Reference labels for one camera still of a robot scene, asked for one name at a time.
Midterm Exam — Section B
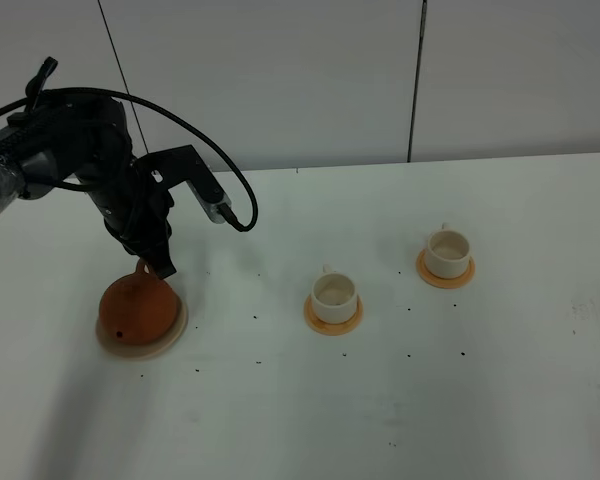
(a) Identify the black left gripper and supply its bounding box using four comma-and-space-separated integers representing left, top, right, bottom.
75, 97, 176, 279

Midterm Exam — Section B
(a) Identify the brown clay teapot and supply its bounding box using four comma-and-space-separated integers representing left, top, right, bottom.
97, 259, 179, 346

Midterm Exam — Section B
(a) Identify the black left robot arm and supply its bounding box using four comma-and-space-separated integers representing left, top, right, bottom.
0, 94, 176, 279

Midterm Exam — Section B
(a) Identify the beige round teapot coaster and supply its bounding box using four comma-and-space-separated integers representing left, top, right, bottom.
95, 299, 188, 361

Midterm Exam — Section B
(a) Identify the near white teacup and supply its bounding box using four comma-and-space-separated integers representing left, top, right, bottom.
310, 264, 359, 325

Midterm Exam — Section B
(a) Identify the white teacup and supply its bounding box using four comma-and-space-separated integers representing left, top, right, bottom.
310, 264, 359, 325
424, 223, 471, 280

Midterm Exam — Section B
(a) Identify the near orange saucer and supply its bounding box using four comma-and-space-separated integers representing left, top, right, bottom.
303, 296, 364, 336

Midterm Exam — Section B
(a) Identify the orange saucer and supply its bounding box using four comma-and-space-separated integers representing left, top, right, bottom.
416, 249, 476, 289
303, 296, 364, 336

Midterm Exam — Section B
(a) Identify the far orange saucer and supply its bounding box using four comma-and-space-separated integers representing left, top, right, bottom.
416, 249, 476, 289

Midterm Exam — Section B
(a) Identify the far white teacup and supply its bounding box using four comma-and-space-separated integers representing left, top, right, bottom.
424, 223, 471, 280

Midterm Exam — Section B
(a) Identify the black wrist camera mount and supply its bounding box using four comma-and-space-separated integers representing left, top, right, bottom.
136, 145, 231, 224

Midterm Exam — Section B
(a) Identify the black braided cable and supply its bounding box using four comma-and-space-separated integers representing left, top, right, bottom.
0, 57, 259, 233

